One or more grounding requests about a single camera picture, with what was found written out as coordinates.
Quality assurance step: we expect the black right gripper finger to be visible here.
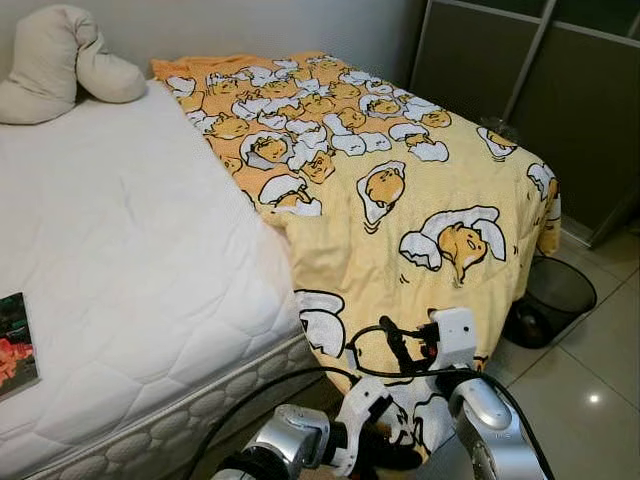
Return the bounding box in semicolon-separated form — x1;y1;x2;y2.
379;315;412;370

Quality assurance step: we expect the yellow cartoon egg blanket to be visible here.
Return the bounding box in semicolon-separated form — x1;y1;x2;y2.
152;52;561;461

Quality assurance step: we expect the dark book with red cover art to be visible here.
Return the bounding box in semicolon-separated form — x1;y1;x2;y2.
0;292;41;401

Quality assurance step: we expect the black mesh wastebasket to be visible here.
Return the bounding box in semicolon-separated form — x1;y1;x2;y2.
503;255;598;349

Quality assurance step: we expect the white quilted mattress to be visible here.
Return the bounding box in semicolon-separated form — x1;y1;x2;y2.
0;80;331;480

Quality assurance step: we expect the beige plush cushion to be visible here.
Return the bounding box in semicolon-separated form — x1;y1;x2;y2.
0;5;148;126

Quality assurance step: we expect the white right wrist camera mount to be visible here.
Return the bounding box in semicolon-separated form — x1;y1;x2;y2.
430;308;477;371

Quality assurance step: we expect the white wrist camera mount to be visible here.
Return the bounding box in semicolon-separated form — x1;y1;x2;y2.
430;308;477;371
335;378;396;476

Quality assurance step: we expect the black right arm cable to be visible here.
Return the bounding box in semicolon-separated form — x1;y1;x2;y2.
345;322;441;380

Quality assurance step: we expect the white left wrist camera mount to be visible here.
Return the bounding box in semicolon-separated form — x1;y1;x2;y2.
335;378;396;476

